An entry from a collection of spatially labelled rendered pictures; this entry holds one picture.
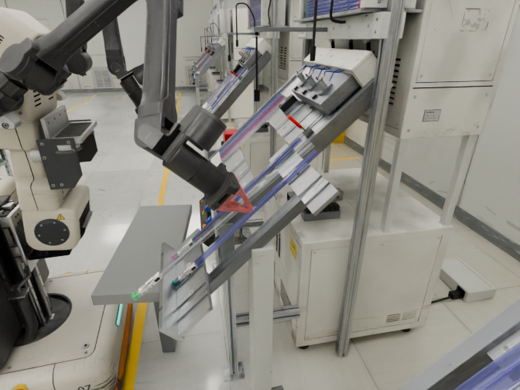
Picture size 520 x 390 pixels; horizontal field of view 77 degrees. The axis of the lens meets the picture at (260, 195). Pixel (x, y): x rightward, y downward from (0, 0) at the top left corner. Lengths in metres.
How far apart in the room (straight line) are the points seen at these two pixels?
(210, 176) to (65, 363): 1.02
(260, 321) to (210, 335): 0.76
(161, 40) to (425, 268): 1.34
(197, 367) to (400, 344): 0.95
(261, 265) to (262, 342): 0.29
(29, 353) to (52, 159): 0.74
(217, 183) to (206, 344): 1.21
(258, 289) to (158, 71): 0.60
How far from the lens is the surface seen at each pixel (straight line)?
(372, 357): 1.75
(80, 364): 1.45
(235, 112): 5.84
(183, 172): 0.60
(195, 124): 0.60
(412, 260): 1.54
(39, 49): 0.97
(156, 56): 0.74
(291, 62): 2.54
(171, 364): 1.69
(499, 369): 0.48
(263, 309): 1.00
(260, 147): 2.60
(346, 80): 1.13
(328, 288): 1.44
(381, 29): 1.08
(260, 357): 1.15
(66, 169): 1.17
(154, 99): 0.67
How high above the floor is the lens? 1.31
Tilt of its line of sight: 26 degrees down
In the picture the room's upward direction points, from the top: straight up
